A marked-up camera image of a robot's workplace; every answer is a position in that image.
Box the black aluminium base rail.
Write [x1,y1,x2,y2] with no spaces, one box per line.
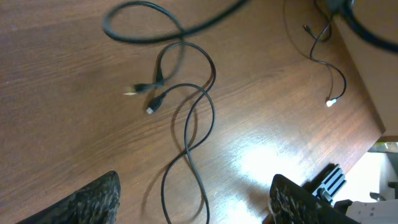
[312,164,346,205]

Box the black speckled left gripper right finger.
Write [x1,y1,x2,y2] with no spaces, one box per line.
[269,174,357,224]

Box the thin black USB cable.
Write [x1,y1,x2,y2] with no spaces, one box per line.
[123,42,217,224]

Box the black speckled left gripper left finger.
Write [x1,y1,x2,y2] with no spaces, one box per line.
[20,170,121,224]

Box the thick black camera cable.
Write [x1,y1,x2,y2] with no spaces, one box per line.
[102,0,398,54]

